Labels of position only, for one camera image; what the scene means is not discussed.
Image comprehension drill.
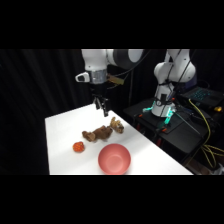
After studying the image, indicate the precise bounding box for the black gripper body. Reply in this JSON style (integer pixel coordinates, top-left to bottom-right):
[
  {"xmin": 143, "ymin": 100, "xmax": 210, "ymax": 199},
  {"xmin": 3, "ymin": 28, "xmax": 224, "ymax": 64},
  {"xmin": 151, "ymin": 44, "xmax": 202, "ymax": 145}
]
[{"xmin": 89, "ymin": 82, "xmax": 110, "ymax": 100}]

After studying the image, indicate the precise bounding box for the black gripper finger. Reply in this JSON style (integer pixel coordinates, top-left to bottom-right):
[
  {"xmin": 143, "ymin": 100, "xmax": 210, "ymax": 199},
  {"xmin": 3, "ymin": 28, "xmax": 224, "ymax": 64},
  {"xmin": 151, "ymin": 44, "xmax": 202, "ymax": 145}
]
[
  {"xmin": 101, "ymin": 97, "xmax": 110, "ymax": 118},
  {"xmin": 93, "ymin": 97, "xmax": 102, "ymax": 111}
]

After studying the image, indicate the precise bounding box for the red ball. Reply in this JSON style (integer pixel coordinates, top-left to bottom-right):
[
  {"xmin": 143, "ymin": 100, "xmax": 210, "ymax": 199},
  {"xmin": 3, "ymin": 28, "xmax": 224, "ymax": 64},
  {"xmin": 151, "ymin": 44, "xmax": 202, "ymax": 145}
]
[{"xmin": 72, "ymin": 141, "xmax": 86, "ymax": 154}]

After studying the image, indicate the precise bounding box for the pink bowl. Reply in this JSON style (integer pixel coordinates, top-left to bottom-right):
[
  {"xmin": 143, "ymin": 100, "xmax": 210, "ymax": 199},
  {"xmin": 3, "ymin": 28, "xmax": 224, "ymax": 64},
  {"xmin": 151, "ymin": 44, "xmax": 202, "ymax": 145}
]
[{"xmin": 97, "ymin": 143, "xmax": 132, "ymax": 175}]

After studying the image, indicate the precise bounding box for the tan tag on wrist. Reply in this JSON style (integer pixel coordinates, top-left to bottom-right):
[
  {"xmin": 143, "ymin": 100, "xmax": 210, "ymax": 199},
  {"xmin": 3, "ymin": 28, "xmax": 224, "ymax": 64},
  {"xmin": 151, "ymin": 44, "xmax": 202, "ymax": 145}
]
[{"xmin": 107, "ymin": 75, "xmax": 125, "ymax": 86}]

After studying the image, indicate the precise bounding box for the brown plush toy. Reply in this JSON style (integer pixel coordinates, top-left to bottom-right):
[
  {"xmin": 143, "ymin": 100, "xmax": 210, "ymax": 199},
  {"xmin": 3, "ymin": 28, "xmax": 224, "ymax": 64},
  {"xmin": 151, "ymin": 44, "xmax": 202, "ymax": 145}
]
[{"xmin": 81, "ymin": 116, "xmax": 125, "ymax": 143}]

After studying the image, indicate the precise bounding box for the black curtain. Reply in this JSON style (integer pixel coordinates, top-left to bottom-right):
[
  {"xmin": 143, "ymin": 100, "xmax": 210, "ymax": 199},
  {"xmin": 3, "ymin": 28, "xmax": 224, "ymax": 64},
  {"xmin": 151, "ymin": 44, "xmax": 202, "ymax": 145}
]
[{"xmin": 0, "ymin": 49, "xmax": 224, "ymax": 176}]

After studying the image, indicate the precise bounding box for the black robot stand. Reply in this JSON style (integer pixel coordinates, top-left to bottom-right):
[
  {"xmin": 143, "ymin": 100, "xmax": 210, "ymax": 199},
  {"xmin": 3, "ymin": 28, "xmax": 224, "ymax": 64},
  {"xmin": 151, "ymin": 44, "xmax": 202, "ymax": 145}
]
[{"xmin": 123, "ymin": 97, "xmax": 224, "ymax": 165}]

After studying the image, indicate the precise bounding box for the black laptop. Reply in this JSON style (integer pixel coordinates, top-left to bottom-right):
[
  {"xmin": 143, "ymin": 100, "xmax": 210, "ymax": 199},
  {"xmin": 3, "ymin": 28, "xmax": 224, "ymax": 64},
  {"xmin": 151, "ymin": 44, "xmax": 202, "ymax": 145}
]
[{"xmin": 181, "ymin": 85, "xmax": 224, "ymax": 108}]

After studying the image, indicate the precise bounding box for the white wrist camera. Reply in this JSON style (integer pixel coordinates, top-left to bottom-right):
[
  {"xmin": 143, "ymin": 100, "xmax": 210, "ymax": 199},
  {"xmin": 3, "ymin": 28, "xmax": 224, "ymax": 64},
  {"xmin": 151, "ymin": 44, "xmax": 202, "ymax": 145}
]
[{"xmin": 75, "ymin": 71, "xmax": 91, "ymax": 84}]

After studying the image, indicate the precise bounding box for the black cable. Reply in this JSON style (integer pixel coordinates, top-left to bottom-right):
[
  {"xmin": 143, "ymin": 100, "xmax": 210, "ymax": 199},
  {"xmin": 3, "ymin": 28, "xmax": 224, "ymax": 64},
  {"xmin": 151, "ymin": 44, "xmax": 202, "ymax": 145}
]
[{"xmin": 109, "ymin": 49, "xmax": 153, "ymax": 79}]

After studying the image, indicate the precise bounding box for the yellow cable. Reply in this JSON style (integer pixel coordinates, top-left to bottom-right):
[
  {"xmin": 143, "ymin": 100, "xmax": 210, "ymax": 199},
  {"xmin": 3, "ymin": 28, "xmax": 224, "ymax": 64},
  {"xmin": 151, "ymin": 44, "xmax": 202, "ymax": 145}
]
[{"xmin": 188, "ymin": 98, "xmax": 224, "ymax": 169}]

